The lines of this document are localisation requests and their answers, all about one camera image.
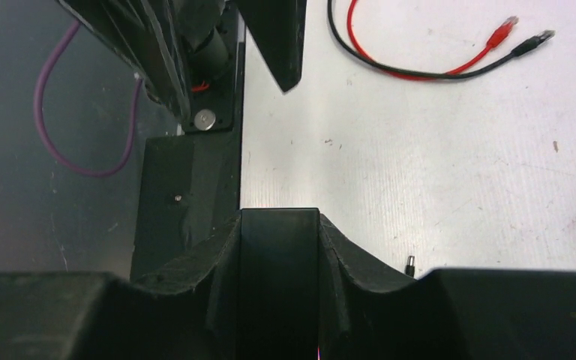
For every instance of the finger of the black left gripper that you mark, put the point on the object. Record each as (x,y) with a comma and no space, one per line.
(278,29)

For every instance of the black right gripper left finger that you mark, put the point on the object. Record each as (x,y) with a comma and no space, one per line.
(185,309)

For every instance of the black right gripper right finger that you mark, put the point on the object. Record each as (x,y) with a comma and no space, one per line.
(369,310)

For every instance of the small black labelled switch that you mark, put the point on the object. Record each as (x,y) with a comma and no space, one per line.
(278,292)

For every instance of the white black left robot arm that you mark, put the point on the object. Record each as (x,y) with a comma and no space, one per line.
(163,40)

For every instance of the black mounting base plate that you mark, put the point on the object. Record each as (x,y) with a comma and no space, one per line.
(190,183)

